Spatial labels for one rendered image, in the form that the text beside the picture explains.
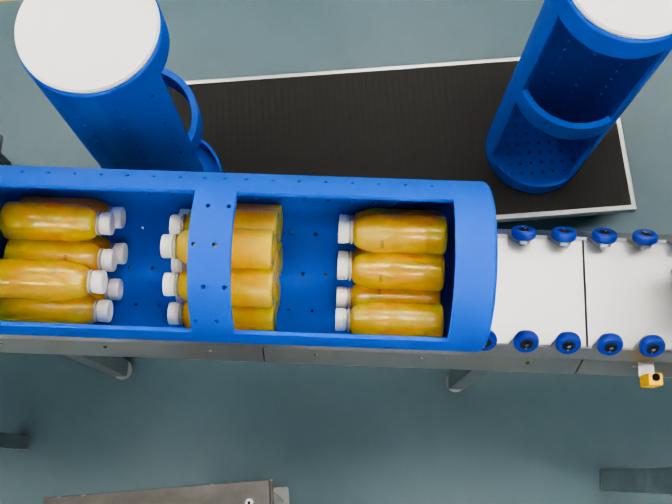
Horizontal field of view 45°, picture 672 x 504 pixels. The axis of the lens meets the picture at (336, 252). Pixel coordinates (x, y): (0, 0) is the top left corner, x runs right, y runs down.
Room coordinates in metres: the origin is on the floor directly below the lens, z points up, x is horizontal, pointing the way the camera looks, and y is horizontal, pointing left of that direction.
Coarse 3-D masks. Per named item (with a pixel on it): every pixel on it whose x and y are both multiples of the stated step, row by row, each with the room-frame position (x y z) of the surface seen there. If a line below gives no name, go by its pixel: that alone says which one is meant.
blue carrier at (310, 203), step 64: (0, 192) 0.50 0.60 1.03; (64, 192) 0.50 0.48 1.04; (128, 192) 0.49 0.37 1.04; (192, 192) 0.43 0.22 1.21; (256, 192) 0.43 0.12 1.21; (320, 192) 0.43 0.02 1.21; (384, 192) 0.43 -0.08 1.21; (448, 192) 0.43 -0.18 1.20; (0, 256) 0.40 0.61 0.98; (128, 256) 0.40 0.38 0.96; (192, 256) 0.32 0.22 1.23; (320, 256) 0.39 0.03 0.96; (448, 256) 0.38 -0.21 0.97; (128, 320) 0.27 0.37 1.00; (192, 320) 0.24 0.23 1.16; (320, 320) 0.27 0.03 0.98; (448, 320) 0.26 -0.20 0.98
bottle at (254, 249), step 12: (240, 228) 0.39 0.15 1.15; (180, 240) 0.37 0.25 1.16; (240, 240) 0.36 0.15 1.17; (252, 240) 0.36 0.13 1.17; (264, 240) 0.36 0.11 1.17; (180, 252) 0.35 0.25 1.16; (240, 252) 0.35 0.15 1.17; (252, 252) 0.34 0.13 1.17; (264, 252) 0.34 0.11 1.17; (240, 264) 0.33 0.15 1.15; (252, 264) 0.33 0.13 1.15; (264, 264) 0.33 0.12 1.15
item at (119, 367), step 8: (80, 360) 0.29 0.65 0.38; (88, 360) 0.29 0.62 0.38; (96, 360) 0.29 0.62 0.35; (104, 360) 0.30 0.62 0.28; (112, 360) 0.31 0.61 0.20; (120, 360) 0.32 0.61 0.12; (96, 368) 0.29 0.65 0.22; (104, 368) 0.29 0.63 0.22; (112, 368) 0.29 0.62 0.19; (120, 368) 0.30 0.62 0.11; (128, 368) 0.32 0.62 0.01; (120, 376) 0.29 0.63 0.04; (128, 376) 0.29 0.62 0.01
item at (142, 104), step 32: (160, 32) 0.83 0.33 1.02; (160, 64) 0.78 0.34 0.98; (64, 96) 0.70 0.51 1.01; (96, 96) 0.70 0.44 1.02; (128, 96) 0.71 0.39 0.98; (160, 96) 0.75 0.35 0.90; (192, 96) 0.89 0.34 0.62; (96, 128) 0.70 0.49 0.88; (128, 128) 0.70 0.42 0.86; (160, 128) 0.73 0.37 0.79; (192, 128) 0.81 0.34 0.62; (96, 160) 0.74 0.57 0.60; (128, 160) 0.69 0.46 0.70; (160, 160) 0.71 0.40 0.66; (192, 160) 0.76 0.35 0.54
